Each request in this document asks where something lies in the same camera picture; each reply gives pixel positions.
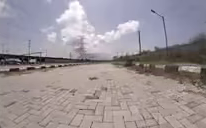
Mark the small bush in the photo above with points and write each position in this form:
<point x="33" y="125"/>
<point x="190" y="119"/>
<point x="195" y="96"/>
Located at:
<point x="128" y="62"/>

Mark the lattice electricity pylon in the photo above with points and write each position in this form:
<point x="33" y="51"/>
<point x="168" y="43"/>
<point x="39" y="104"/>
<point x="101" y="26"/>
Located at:
<point x="80" y="49"/>

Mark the grey brick paved path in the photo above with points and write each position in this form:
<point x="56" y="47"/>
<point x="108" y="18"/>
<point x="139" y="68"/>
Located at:
<point x="101" y="100"/>

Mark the dark utility pole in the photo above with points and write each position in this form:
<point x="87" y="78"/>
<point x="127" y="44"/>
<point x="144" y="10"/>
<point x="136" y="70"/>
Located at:
<point x="139" y="42"/>

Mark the elevated road bridge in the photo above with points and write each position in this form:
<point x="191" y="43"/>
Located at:
<point x="41" y="58"/>

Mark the street lamp pole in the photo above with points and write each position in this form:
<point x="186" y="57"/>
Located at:
<point x="165" y="33"/>

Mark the black and white striped kerb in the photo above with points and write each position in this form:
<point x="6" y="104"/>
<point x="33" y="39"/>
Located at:
<point x="27" y="68"/>
<point x="187" y="68"/>

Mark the thin pole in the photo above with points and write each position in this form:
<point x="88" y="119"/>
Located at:
<point x="29" y="47"/>

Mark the grassy embankment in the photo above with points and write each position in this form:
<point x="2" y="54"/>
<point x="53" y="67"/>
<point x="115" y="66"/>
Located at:
<point x="181" y="55"/>

